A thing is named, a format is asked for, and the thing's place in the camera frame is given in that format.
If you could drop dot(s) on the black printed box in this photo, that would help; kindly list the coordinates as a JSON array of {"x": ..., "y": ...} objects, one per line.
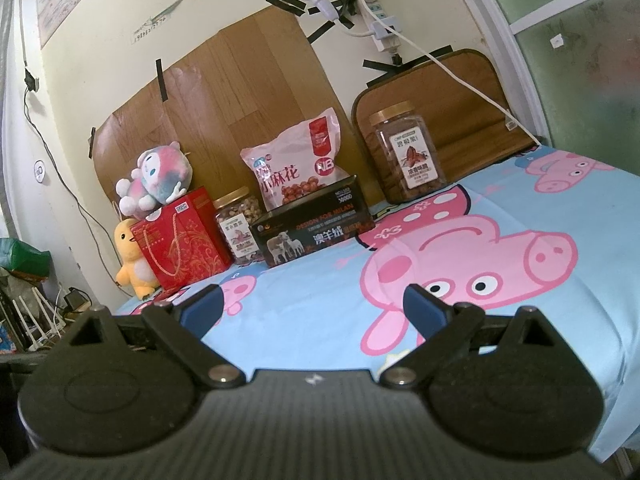
[{"x": 310, "y": 230}]

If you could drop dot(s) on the white router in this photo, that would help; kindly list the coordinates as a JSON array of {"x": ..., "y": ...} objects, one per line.
[{"x": 40, "y": 320}]

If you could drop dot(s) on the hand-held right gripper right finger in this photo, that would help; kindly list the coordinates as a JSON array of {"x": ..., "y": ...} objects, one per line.
[{"x": 425, "y": 312}]

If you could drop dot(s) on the round wall hook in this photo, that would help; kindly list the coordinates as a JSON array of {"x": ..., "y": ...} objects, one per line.
[{"x": 39, "y": 170}]

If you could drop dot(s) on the printed bed sheet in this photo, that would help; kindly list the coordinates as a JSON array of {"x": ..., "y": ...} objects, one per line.
[{"x": 500, "y": 360}]

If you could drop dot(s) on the pink snack bag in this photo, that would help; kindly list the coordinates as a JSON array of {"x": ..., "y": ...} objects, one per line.
[{"x": 300, "y": 160}]

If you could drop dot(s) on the red gift bag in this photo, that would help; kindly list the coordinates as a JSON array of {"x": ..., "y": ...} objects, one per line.
[{"x": 185, "y": 240}]

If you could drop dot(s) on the pale nut jar gold lid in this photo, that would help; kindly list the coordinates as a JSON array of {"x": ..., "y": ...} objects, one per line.
[{"x": 240, "y": 230}]

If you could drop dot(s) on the white power strip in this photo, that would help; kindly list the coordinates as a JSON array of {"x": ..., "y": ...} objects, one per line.
[{"x": 382, "y": 20}]

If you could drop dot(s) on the pink grey plush toy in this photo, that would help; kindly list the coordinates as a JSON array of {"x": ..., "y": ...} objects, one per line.
[{"x": 155, "y": 175}]

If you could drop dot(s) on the yellow plush duck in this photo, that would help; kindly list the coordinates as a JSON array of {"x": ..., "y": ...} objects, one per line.
[{"x": 130, "y": 260}]

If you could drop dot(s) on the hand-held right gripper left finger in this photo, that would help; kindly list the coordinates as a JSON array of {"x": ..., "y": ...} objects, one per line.
[{"x": 200, "y": 307}]

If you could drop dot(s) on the brown nut jar gold lid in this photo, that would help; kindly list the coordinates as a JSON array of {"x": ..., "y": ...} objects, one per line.
[{"x": 407, "y": 155}]

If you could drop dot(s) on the black power adapter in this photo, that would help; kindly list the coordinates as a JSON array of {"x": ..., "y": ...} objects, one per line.
[{"x": 77, "y": 299}]

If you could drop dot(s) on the brown cardboard box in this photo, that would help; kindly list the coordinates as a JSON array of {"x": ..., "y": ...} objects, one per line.
[{"x": 250, "y": 85}]

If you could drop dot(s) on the green bag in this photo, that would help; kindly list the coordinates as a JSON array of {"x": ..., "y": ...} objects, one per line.
[{"x": 22, "y": 255}]

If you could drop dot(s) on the glass door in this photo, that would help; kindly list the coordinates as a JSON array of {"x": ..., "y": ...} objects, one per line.
[{"x": 575, "y": 50}]

